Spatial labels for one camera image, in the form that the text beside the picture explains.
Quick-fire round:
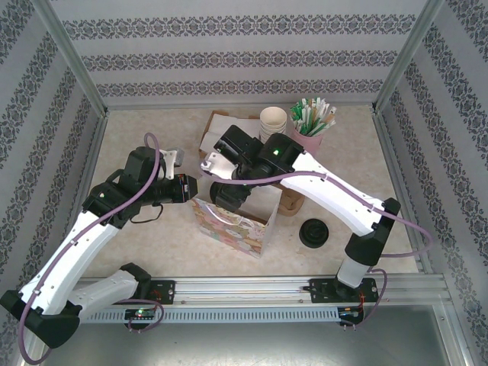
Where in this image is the white paper napkin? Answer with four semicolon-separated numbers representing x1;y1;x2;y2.
201;130;226;154
211;114;262;139

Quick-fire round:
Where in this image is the cartoon print paper bag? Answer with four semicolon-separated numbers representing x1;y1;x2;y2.
191;185;282;261

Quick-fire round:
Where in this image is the pink tin straw holder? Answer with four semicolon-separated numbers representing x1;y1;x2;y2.
291;124;323;156

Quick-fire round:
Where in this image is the green white wrapped straw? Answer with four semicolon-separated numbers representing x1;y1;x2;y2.
310;116;339;137
296;98;310;130
289;106;306;133

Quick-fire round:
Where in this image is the brown pulp cup carrier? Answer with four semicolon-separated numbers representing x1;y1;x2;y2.
279;188;307;217

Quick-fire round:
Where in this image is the brown cardboard napkin box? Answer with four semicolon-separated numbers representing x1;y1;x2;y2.
197;110;264;163

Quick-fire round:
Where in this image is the black plastic cup lid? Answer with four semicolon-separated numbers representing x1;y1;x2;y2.
298;218;329;250

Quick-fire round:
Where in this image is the thin black cable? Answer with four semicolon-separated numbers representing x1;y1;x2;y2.
131;204;163;226

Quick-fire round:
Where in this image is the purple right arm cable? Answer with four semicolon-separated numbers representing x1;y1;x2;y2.
200;159;434;260

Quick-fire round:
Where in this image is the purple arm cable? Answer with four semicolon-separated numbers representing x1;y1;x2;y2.
18;132;161;363
200;159;434;260

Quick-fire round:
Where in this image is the aluminium side rail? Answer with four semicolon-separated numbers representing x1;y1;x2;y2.
74;110;111;214
371;108;448;278

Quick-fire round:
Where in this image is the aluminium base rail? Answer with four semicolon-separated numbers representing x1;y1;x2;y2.
78;276;449;308

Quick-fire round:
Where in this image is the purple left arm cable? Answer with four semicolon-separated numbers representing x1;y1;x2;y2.
18;132;161;363

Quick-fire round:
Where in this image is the slotted grey cable duct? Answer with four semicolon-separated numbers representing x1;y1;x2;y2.
82;307;369;326

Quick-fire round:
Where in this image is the aluminium frame post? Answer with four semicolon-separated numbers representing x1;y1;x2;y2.
370;0;446;115
33;0;111;117

